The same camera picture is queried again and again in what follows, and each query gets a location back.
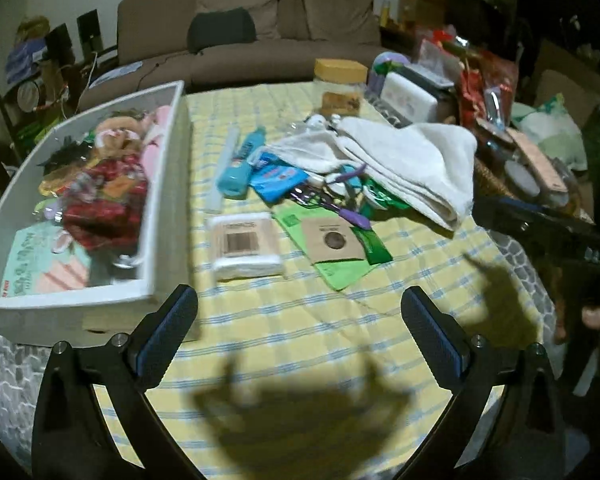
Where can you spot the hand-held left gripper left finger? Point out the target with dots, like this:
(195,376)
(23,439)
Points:
(172,330)

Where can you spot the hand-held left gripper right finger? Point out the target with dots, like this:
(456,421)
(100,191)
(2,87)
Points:
(430,335)

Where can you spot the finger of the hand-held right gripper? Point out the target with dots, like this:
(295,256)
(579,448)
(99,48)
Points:
(500,217)

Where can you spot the light green packet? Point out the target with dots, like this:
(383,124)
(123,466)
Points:
(340,275)

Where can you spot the green capped tube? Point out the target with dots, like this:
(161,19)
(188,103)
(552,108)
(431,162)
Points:
(380,194)

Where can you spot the white storage box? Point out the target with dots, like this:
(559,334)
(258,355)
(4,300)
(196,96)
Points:
(172,170)

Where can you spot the clear plastic tube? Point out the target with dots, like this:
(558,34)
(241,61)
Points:
(219,175)

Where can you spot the blue tube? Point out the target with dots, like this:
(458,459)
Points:
(237,165)

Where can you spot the grey stone-pattern desktop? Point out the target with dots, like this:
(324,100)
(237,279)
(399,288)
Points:
(10,380)

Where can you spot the pink comb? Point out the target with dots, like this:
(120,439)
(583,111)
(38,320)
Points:
(537,160)

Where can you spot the pale green plastic bag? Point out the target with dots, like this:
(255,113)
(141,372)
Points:
(550,130)

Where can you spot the dark green sachet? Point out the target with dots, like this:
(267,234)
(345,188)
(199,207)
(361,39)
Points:
(377,247)

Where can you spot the white towel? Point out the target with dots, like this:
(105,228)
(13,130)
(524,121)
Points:
(410,160)

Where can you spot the yellow checked tablecloth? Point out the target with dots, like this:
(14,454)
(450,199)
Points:
(305,320)

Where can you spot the red snack bags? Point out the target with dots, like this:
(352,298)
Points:
(485,85)

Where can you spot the brown square packet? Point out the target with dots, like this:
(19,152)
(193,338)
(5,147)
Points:
(330,240)

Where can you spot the doll in red plaid dress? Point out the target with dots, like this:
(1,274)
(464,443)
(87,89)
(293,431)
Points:
(105,195)

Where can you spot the white rectangular container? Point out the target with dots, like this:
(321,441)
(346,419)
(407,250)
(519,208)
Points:
(407,97)

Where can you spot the green snack box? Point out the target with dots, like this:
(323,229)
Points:
(30,260)

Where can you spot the blue wipes packet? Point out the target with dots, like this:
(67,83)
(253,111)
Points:
(275,177)

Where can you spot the purple round toy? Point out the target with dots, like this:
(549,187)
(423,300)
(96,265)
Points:
(387,62)

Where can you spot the pink cloth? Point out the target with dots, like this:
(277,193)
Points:
(157,130)

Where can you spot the jar with yellow lid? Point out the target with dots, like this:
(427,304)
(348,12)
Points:
(341,85)

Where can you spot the black hair clips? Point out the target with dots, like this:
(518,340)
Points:
(62,152)

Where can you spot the blue face mask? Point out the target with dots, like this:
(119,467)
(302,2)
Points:
(115,74)

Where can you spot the brown sofa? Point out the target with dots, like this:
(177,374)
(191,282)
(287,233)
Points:
(290,60)

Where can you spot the black cushion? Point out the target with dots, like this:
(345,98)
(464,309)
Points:
(222,30)

